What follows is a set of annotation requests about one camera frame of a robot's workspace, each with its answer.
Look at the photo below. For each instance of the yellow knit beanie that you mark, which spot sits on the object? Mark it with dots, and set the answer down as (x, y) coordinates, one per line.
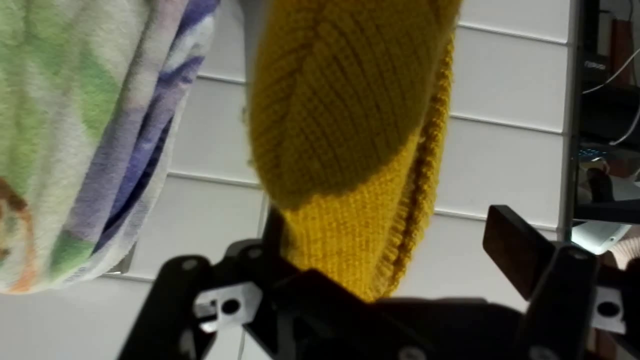
(347, 120)

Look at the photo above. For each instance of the floral multicolour towel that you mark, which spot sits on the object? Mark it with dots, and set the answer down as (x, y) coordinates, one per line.
(81, 133)

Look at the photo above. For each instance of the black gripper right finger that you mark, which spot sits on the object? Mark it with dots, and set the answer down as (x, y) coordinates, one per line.
(517, 250)

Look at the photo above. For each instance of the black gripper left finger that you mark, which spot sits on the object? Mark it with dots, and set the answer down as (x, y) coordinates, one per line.
(274, 230)

